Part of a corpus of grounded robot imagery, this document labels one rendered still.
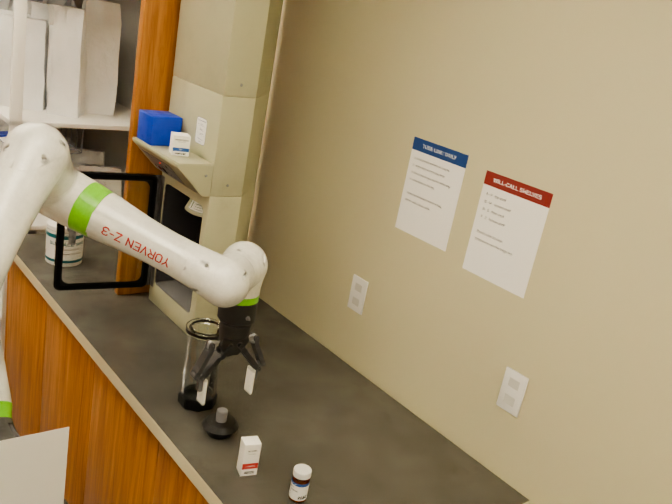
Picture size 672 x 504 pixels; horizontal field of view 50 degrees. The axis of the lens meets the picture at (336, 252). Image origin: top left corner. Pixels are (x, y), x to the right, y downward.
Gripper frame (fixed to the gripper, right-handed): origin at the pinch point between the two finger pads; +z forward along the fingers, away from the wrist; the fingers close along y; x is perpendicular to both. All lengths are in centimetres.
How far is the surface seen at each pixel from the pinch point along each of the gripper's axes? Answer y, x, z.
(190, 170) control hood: -10, -48, -44
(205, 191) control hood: -16, -48, -37
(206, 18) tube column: -18, -63, -85
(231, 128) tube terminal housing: -22, -48, -56
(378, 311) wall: -60, -12, -9
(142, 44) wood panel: -9, -86, -73
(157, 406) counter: 9.2, -16.6, 11.4
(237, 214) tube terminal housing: -28, -48, -30
